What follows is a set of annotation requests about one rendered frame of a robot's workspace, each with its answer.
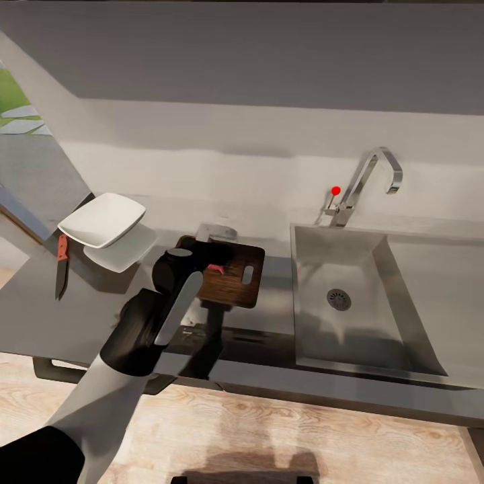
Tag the cutting board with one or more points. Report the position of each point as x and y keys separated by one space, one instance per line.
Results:
x=224 y=282

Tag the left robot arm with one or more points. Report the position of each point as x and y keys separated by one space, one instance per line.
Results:
x=83 y=437

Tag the bowl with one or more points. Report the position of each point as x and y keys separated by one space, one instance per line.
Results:
x=103 y=221

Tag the fixed window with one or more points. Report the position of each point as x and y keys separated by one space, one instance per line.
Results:
x=39 y=185

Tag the dishwasher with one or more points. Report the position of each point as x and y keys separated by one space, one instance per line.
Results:
x=45 y=370

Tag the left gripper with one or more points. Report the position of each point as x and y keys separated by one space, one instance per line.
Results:
x=217 y=254

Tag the parer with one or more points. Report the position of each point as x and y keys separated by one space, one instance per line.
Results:
x=63 y=249

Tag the drop in sink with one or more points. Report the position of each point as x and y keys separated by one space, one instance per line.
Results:
x=414 y=302

